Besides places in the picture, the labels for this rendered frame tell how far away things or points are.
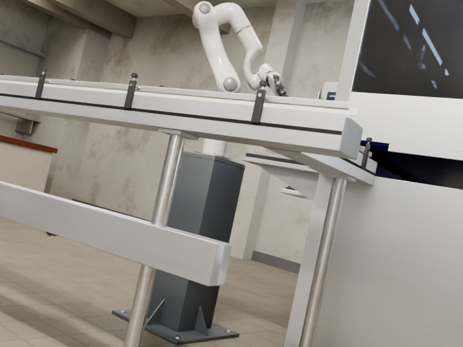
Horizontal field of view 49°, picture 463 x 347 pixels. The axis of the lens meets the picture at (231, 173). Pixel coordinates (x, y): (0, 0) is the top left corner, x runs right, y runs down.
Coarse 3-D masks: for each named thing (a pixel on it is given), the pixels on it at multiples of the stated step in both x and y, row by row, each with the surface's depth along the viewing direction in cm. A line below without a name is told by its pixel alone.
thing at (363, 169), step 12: (288, 156) 161; (300, 156) 153; (312, 156) 150; (324, 156) 157; (360, 156) 184; (324, 168) 173; (336, 168) 167; (348, 168) 176; (360, 168) 186; (372, 168) 197; (360, 180) 191; (372, 180) 199
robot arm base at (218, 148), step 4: (204, 140) 259; (208, 140) 256; (212, 140) 255; (216, 140) 255; (220, 140) 256; (204, 144) 258; (208, 144) 256; (212, 144) 255; (216, 144) 255; (220, 144) 256; (224, 144) 257; (204, 148) 257; (208, 148) 255; (212, 148) 255; (216, 148) 255; (220, 148) 256; (224, 148) 258; (196, 152) 256; (200, 152) 253; (204, 152) 257; (208, 152) 255; (212, 152) 255; (216, 152) 255; (220, 152) 256; (224, 152) 258; (220, 156) 252; (224, 156) 259
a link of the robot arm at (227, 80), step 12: (204, 12) 250; (204, 24) 253; (216, 24) 256; (204, 36) 257; (216, 36) 257; (204, 48) 260; (216, 48) 257; (216, 60) 257; (228, 60) 258; (216, 72) 255; (228, 72) 254; (216, 84) 255; (228, 84) 251
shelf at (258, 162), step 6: (246, 156) 235; (252, 162) 239; (258, 162) 231; (264, 162) 230; (270, 162) 228; (276, 162) 226; (282, 162) 225; (282, 168) 233; (288, 168) 227; (294, 168) 221; (300, 168) 220; (306, 168) 218
